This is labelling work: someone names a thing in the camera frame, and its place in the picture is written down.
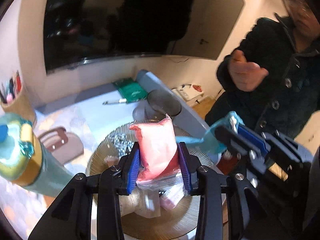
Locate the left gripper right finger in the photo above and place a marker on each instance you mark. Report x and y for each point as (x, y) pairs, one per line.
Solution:
(200, 180)

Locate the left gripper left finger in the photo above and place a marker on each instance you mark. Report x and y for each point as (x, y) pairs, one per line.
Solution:
(69, 215)

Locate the white pen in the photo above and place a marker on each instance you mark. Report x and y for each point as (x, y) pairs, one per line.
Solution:
(113, 102)

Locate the brown leather pouch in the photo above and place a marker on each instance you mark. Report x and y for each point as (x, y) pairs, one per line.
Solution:
(64, 146)

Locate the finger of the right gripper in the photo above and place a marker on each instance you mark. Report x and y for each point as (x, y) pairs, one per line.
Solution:
(255, 139)
(235, 143)

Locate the person's hand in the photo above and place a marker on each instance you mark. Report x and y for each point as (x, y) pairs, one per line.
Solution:
(247, 76)

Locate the teal knitted pouch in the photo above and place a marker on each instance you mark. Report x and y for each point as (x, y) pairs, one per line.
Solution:
(209, 143)

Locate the pink bag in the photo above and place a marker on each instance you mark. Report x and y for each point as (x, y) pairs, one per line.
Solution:
(159, 163)

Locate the wall television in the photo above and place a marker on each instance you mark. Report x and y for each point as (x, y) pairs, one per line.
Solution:
(77, 32)

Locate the teal water bottle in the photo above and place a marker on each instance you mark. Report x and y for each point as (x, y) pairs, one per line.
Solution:
(26, 162)

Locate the person in black coat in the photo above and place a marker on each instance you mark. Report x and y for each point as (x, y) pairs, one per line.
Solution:
(288, 48)

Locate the bamboo pen holder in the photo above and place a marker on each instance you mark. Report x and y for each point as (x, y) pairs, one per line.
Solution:
(15, 99)

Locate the woven round basket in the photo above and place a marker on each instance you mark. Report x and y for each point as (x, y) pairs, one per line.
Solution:
(179, 213)

